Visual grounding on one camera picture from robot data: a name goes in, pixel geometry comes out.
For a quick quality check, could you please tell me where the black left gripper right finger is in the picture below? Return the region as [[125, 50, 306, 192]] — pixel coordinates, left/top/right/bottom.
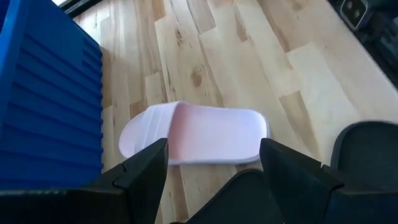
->
[[259, 138, 398, 224]]

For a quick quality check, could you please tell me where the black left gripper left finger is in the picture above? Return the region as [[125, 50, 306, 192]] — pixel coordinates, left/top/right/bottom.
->
[[0, 138, 170, 224]]

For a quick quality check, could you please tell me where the table-level camera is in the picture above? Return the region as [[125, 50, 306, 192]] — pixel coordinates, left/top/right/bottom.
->
[[340, 0, 370, 31]]

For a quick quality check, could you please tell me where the blue plastic bin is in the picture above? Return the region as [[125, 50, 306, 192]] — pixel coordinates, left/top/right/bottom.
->
[[0, 0, 104, 191]]

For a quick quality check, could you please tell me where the pink slide sandal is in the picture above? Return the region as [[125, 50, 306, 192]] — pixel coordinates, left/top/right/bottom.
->
[[118, 100, 271, 166]]

